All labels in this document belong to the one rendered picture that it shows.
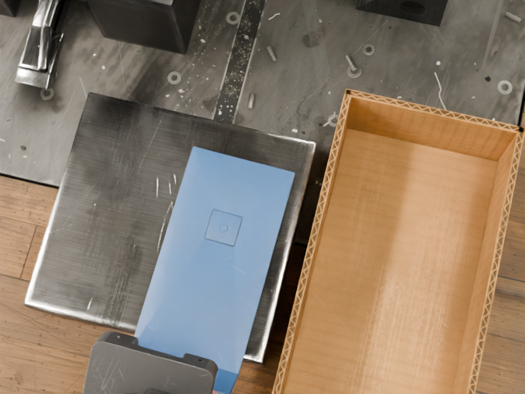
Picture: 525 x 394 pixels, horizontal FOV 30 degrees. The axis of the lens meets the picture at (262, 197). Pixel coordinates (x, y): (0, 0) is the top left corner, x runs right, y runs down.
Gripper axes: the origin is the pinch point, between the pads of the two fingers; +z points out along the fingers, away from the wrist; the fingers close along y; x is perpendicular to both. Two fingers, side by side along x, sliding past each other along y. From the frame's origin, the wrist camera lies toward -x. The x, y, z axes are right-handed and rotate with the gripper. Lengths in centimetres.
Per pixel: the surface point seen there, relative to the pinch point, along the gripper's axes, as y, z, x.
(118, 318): -0.6, 6.5, 5.4
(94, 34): 16.1, 18.4, 14.0
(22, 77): 13.8, 7.6, 15.2
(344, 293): 4.0, 10.4, -9.0
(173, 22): 19.0, 13.1, 7.1
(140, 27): 17.8, 15.2, 9.9
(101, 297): 0.4, 7.1, 7.0
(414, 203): 10.6, 14.0, -12.2
